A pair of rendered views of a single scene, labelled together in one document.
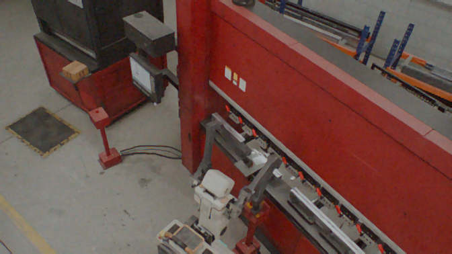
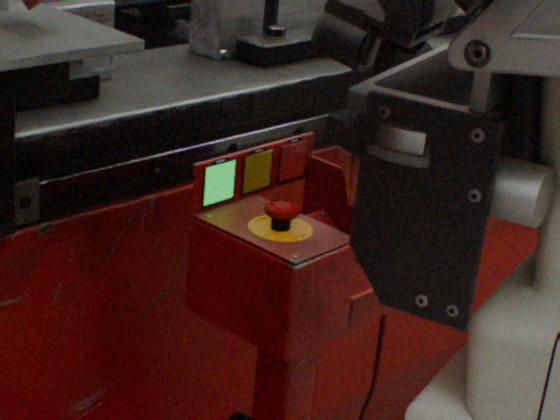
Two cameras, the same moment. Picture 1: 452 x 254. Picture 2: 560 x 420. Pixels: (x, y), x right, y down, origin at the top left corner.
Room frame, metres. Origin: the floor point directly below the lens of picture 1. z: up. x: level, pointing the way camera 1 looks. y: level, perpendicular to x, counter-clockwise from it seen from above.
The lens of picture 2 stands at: (2.15, 0.80, 1.25)
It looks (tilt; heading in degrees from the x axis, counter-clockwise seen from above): 23 degrees down; 262
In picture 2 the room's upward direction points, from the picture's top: 6 degrees clockwise
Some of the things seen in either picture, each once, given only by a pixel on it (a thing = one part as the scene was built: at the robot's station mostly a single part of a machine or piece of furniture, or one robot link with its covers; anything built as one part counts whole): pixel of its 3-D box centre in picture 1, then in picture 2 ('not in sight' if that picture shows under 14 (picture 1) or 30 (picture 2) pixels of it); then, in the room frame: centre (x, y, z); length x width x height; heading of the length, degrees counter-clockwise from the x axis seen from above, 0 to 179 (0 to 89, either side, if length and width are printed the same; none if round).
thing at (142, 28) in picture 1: (151, 62); not in sight; (3.07, 0.80, 1.53); 0.51 x 0.25 x 0.85; 45
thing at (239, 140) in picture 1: (227, 130); not in sight; (2.83, 0.00, 0.92); 0.50 x 0.06 x 0.10; 40
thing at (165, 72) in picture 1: (167, 82); not in sight; (3.22, 0.69, 1.18); 0.40 x 0.24 x 0.07; 40
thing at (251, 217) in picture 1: (255, 209); (299, 239); (1.97, -0.32, 0.75); 0.20 x 0.16 x 0.18; 42
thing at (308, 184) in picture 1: (311, 179); not in sight; (1.97, -0.73, 1.26); 0.15 x 0.09 x 0.17; 40
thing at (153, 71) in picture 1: (147, 76); not in sight; (2.97, 0.83, 1.42); 0.45 x 0.12 x 0.36; 45
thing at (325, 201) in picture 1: (329, 196); not in sight; (1.81, -0.86, 1.26); 0.15 x 0.09 x 0.17; 40
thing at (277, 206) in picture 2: not in sight; (281, 218); (2.00, -0.28, 0.79); 0.04 x 0.04 x 0.04
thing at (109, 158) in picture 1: (104, 138); not in sight; (3.03, 1.45, 0.41); 0.25 x 0.20 x 0.83; 130
